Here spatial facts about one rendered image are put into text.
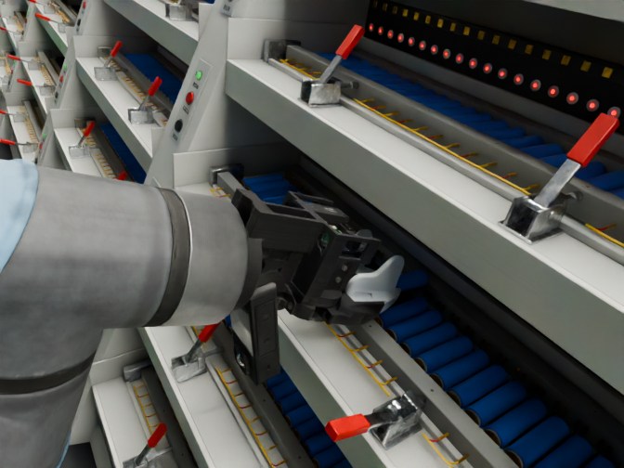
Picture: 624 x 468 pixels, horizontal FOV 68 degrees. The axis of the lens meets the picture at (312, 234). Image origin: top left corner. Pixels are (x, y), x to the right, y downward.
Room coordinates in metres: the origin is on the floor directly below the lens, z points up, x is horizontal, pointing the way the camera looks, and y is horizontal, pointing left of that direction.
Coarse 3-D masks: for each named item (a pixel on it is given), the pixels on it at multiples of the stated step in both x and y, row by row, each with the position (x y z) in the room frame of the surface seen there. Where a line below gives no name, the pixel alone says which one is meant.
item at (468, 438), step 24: (336, 336) 0.40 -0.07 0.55; (360, 336) 0.40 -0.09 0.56; (384, 336) 0.39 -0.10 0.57; (384, 360) 0.38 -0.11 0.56; (408, 360) 0.37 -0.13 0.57; (384, 384) 0.36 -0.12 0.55; (408, 384) 0.36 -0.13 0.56; (432, 384) 0.35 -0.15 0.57; (432, 408) 0.34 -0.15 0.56; (456, 408) 0.33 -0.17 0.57; (456, 432) 0.32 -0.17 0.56; (480, 432) 0.32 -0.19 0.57; (480, 456) 0.30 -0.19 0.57; (504, 456) 0.30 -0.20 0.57
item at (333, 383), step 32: (192, 160) 0.62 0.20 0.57; (224, 160) 0.66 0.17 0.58; (256, 160) 0.70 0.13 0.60; (288, 160) 0.74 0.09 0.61; (352, 192) 0.63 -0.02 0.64; (384, 224) 0.57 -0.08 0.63; (416, 256) 0.53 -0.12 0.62; (288, 320) 0.42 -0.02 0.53; (512, 320) 0.44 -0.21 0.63; (288, 352) 0.40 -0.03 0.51; (320, 352) 0.39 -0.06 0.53; (544, 352) 0.41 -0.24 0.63; (320, 384) 0.36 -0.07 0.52; (352, 384) 0.36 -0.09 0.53; (320, 416) 0.36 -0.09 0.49; (352, 448) 0.32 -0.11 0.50; (384, 448) 0.31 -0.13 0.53; (416, 448) 0.31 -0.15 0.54
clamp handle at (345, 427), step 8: (392, 408) 0.32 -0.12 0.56; (400, 408) 0.31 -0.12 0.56; (352, 416) 0.29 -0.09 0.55; (360, 416) 0.29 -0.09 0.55; (368, 416) 0.30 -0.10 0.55; (376, 416) 0.30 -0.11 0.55; (384, 416) 0.31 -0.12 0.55; (392, 416) 0.31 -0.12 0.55; (328, 424) 0.27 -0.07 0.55; (336, 424) 0.27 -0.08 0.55; (344, 424) 0.28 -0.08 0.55; (352, 424) 0.28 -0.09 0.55; (360, 424) 0.28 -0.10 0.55; (368, 424) 0.29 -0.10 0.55; (376, 424) 0.30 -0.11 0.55; (328, 432) 0.27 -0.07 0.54; (336, 432) 0.27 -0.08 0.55; (344, 432) 0.27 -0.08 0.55; (352, 432) 0.28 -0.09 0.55; (360, 432) 0.28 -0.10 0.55; (336, 440) 0.27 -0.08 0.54
